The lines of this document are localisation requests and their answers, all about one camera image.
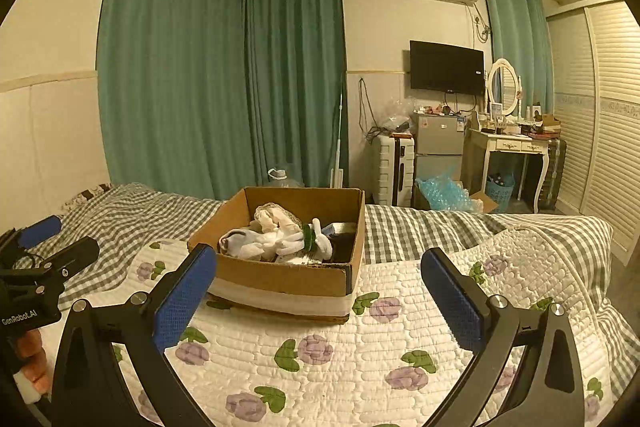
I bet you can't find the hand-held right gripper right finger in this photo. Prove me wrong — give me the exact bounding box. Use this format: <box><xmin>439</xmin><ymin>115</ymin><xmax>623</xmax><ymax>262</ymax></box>
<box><xmin>420</xmin><ymin>248</ymin><xmax>588</xmax><ymax>427</ymax></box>

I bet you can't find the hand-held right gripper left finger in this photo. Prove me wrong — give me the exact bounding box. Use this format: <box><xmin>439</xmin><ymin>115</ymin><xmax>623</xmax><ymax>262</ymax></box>
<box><xmin>50</xmin><ymin>243</ymin><xmax>219</xmax><ymax>427</ymax></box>

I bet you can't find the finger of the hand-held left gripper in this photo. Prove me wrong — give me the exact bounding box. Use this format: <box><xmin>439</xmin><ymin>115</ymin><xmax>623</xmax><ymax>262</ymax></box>
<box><xmin>0</xmin><ymin>215</ymin><xmax>64</xmax><ymax>258</ymax></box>
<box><xmin>27</xmin><ymin>235</ymin><xmax>101</xmax><ymax>284</ymax></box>

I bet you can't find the white plush toy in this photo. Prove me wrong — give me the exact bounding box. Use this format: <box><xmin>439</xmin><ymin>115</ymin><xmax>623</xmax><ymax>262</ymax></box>
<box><xmin>218</xmin><ymin>218</ymin><xmax>334</xmax><ymax>264</ymax></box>

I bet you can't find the brown cardboard box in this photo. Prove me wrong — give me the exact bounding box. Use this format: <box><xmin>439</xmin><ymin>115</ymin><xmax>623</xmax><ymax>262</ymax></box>
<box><xmin>187</xmin><ymin>187</ymin><xmax>367</xmax><ymax>327</ymax></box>

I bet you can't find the person's left hand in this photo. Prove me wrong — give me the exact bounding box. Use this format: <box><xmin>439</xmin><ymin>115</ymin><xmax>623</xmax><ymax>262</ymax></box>
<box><xmin>14</xmin><ymin>329</ymin><xmax>52</xmax><ymax>397</ymax></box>

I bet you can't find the brown patterned pillow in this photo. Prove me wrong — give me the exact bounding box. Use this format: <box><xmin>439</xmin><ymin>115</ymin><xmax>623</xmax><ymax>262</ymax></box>
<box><xmin>62</xmin><ymin>184</ymin><xmax>114</xmax><ymax>210</ymax></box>

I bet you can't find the small cardboard box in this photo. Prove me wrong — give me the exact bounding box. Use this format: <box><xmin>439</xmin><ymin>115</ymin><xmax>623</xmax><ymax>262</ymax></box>
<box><xmin>470</xmin><ymin>189</ymin><xmax>501</xmax><ymax>214</ymax></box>

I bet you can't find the blue plastic bag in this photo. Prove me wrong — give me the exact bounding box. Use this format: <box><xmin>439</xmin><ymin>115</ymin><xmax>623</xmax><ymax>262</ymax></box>
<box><xmin>416</xmin><ymin>167</ymin><xmax>481</xmax><ymax>214</ymax></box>

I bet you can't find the floral white quilt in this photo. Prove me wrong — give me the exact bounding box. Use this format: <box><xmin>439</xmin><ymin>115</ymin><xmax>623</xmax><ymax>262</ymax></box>
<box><xmin>107</xmin><ymin>227</ymin><xmax>617</xmax><ymax>427</ymax></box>

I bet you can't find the blue plastic basket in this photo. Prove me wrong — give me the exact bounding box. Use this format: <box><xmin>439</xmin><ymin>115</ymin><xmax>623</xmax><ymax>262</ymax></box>
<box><xmin>485</xmin><ymin>172</ymin><xmax>516</xmax><ymax>208</ymax></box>

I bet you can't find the silver fridge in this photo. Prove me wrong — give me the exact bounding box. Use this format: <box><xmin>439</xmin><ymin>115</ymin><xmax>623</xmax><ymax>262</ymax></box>
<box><xmin>412</xmin><ymin>113</ymin><xmax>466</xmax><ymax>208</ymax></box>

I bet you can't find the white suitcase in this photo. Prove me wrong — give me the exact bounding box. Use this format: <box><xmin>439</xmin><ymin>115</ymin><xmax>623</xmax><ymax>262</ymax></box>
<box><xmin>375</xmin><ymin>134</ymin><xmax>417</xmax><ymax>206</ymax></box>

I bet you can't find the white dressing table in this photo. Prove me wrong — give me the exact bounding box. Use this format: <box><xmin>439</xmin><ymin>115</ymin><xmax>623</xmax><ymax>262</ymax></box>
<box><xmin>465</xmin><ymin>127</ymin><xmax>551</xmax><ymax>214</ymax></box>

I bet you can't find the dark suitcase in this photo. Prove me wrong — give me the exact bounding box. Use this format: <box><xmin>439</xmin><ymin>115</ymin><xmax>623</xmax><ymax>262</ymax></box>
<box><xmin>540</xmin><ymin>137</ymin><xmax>569</xmax><ymax>208</ymax></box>

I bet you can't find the white pole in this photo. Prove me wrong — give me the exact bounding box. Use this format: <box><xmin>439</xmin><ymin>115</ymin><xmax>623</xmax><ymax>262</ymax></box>
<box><xmin>330</xmin><ymin>74</ymin><xmax>346</xmax><ymax>189</ymax></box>

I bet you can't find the clear plastic bag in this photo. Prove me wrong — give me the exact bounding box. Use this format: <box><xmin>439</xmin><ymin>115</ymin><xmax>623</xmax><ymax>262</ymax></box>
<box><xmin>382</xmin><ymin>99</ymin><xmax>416</xmax><ymax>136</ymax></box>

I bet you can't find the wide green curtain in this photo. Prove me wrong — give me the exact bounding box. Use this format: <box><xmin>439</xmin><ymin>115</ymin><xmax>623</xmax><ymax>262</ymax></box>
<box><xmin>97</xmin><ymin>0</ymin><xmax>249</xmax><ymax>202</ymax></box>

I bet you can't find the oval white mirror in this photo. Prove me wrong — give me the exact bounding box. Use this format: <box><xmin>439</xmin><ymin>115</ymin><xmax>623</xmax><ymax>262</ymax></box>
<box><xmin>486</xmin><ymin>58</ymin><xmax>519</xmax><ymax>118</ymax></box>

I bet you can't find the white louvred wardrobe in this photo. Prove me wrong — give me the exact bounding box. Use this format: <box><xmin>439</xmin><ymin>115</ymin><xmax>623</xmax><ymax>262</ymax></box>
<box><xmin>545</xmin><ymin>0</ymin><xmax>640</xmax><ymax>266</ymax></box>

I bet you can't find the black television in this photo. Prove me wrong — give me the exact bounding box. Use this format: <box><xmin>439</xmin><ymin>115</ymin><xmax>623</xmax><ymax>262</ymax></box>
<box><xmin>409</xmin><ymin>40</ymin><xmax>486</xmax><ymax>96</ymax></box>

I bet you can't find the narrow green curtain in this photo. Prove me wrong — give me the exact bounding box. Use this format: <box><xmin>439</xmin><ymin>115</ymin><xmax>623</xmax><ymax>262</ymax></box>
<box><xmin>477</xmin><ymin>0</ymin><xmax>556</xmax><ymax>118</ymax></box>

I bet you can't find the hanging black cable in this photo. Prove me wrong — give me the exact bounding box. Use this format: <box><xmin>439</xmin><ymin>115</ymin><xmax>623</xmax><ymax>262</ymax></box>
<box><xmin>357</xmin><ymin>77</ymin><xmax>382</xmax><ymax>144</ymax></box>

